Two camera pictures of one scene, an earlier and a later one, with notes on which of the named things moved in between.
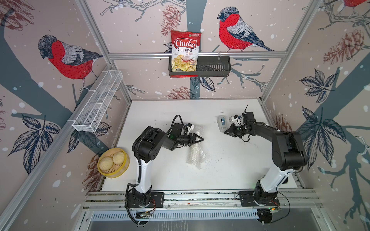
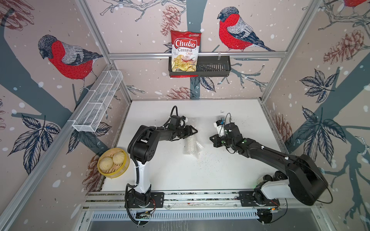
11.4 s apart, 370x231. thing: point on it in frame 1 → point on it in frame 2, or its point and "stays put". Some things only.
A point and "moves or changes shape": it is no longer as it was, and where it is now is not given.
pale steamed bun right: x=118 y=157 stays put
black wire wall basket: x=207 y=66 stays put
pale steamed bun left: x=106 y=163 stays put
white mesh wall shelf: x=99 y=102 stays put
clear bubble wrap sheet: x=196 y=155 moves or changes shape
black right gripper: x=231 y=132 → x=215 y=140
